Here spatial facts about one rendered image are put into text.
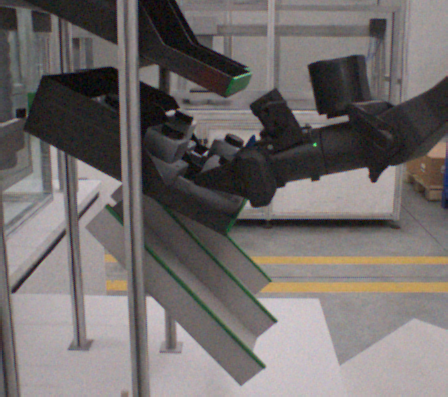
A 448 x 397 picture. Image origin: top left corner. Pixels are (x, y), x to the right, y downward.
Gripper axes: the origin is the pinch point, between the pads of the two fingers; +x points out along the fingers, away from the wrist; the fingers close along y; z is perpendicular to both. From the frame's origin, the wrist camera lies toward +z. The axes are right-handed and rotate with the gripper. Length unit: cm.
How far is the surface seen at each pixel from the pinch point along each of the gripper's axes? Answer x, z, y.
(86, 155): 15.0, 5.9, 4.8
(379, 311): -8, -132, -231
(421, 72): -118, -62, -852
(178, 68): 1.3, 13.2, 4.8
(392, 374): -14, -44, -23
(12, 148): 27.2, 8.6, 0.8
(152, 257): 10.3, -7.9, 4.6
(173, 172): 6.2, 1.2, 1.0
